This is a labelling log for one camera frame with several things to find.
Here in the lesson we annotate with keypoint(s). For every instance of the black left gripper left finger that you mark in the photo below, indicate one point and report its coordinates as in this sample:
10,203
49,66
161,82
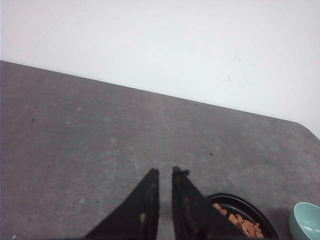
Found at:
137,217

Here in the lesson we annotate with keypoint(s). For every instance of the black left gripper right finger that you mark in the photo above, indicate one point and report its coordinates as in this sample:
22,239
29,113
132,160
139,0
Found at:
194,218

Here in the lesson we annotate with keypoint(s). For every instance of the black frying pan green handle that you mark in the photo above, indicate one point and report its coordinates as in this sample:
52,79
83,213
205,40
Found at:
237,205

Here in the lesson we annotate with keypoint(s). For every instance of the teal ceramic bowl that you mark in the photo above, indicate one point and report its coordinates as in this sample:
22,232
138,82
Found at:
304,222

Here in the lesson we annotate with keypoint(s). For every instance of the brown beef cubes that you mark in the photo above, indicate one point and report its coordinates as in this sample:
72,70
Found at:
249,228

